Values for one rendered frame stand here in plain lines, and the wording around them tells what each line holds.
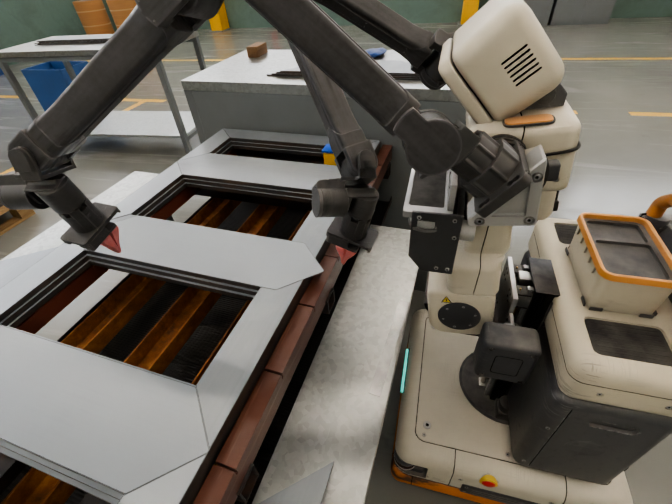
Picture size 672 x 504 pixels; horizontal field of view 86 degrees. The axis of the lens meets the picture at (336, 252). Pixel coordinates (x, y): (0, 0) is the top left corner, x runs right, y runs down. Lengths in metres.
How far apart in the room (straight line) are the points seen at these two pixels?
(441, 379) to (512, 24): 1.09
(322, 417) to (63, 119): 0.73
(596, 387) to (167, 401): 0.83
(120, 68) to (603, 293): 0.98
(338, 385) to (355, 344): 0.12
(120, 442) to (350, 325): 0.56
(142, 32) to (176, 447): 0.63
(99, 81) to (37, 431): 0.60
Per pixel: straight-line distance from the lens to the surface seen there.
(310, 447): 0.85
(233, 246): 1.02
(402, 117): 0.52
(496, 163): 0.56
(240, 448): 0.71
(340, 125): 0.74
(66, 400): 0.87
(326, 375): 0.91
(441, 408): 1.34
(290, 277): 0.88
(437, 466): 1.30
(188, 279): 1.00
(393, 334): 0.98
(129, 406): 0.80
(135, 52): 0.64
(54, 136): 0.75
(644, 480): 1.81
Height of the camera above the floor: 1.47
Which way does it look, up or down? 41 degrees down
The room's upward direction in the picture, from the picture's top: 5 degrees counter-clockwise
